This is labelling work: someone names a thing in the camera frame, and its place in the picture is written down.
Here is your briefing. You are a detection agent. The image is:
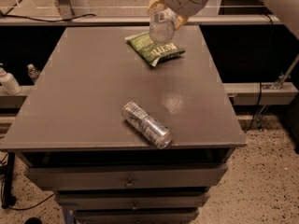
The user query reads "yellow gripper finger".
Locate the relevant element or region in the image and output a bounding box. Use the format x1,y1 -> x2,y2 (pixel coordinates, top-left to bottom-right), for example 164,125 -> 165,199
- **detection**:
147,0 -> 165,16
175,15 -> 189,31

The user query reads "clear blue plastic bottle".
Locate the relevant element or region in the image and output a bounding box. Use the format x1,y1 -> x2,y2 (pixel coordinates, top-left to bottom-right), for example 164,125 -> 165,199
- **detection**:
149,8 -> 176,44

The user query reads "green jalapeno chip bag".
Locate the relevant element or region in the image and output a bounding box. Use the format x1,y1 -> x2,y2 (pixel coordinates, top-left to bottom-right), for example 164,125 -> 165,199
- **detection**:
125,32 -> 185,67

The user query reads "small clear water bottle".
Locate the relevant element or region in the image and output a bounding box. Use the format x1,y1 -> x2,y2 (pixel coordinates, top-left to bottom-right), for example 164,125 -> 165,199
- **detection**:
27,64 -> 40,83

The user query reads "white spray bottle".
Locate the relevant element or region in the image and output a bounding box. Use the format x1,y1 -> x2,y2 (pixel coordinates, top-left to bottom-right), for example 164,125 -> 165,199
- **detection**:
0,64 -> 21,95

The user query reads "silver energy drink can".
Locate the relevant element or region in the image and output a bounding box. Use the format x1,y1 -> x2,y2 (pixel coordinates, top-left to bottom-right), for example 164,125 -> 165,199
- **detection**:
122,102 -> 173,148

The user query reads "grey drawer cabinet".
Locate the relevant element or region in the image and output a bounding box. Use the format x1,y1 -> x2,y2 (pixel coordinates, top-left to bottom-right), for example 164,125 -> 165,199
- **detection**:
1,26 -> 245,224

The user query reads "black stand leg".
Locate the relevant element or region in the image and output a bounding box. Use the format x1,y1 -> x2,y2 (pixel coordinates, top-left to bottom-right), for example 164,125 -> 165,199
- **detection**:
1,152 -> 16,209

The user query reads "metal rail frame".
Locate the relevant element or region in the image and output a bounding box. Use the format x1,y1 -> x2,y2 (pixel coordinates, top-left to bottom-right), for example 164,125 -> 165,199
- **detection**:
0,0 -> 284,26

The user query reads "black cable on rail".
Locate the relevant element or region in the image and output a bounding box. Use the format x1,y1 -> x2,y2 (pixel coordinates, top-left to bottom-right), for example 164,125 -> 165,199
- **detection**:
0,7 -> 97,23

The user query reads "black floor cable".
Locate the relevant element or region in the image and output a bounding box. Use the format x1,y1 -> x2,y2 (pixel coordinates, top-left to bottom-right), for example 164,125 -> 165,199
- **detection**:
0,133 -> 56,211

